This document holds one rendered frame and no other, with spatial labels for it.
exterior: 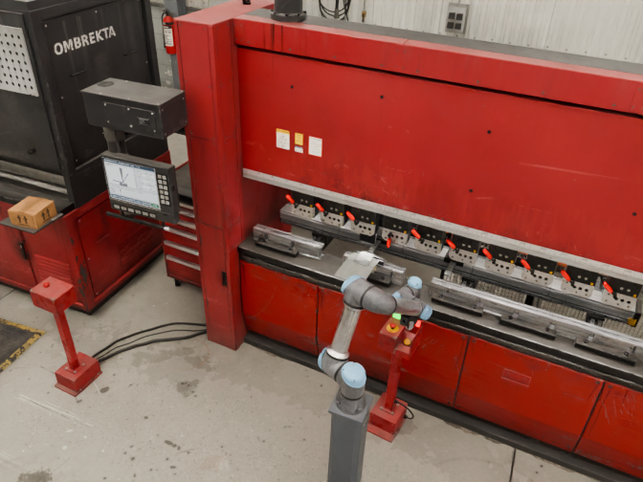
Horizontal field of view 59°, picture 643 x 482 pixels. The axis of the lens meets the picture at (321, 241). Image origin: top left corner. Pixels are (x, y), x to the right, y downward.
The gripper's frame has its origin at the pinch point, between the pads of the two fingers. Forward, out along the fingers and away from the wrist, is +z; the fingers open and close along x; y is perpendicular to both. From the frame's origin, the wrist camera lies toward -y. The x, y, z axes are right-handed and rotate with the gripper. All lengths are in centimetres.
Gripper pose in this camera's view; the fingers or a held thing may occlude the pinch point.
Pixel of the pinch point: (408, 329)
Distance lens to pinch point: 328.1
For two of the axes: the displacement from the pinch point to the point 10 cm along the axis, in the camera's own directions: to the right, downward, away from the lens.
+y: 5.1, -5.3, 6.7
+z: 0.1, 7.9, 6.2
